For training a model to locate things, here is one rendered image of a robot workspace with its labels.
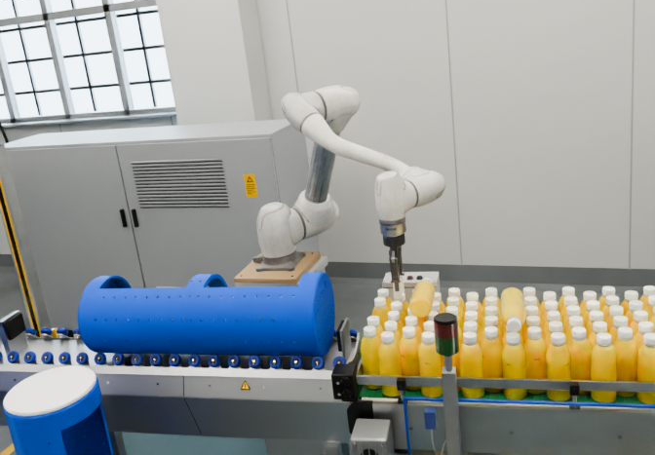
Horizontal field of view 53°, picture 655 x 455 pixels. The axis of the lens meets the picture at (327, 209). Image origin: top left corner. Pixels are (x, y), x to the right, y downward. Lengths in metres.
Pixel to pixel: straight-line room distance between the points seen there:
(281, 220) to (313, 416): 0.89
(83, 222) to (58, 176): 0.34
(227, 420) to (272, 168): 1.77
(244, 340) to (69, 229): 2.74
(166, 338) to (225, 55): 2.95
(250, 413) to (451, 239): 2.93
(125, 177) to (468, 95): 2.36
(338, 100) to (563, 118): 2.43
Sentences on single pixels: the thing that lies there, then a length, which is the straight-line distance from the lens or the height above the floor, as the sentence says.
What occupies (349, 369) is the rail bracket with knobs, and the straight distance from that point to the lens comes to 2.13.
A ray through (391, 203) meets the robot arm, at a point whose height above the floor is 1.45.
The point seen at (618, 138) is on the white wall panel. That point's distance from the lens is 4.77.
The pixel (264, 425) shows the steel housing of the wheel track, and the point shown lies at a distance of 2.48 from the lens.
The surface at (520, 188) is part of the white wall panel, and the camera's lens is 4.86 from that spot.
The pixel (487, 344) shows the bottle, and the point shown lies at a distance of 2.10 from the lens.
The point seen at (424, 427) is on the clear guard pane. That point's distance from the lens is 2.12.
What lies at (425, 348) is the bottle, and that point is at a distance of 2.08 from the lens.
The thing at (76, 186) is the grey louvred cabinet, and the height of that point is 1.17.
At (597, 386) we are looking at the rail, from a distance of 2.11.
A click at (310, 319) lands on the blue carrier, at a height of 1.14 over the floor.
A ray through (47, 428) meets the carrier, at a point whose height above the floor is 0.98.
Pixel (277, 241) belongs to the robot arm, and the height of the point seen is 1.16.
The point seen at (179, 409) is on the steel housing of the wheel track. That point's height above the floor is 0.77.
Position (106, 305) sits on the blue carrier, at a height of 1.18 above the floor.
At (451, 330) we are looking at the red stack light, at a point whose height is 1.23.
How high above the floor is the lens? 2.07
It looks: 16 degrees down
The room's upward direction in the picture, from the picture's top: 7 degrees counter-clockwise
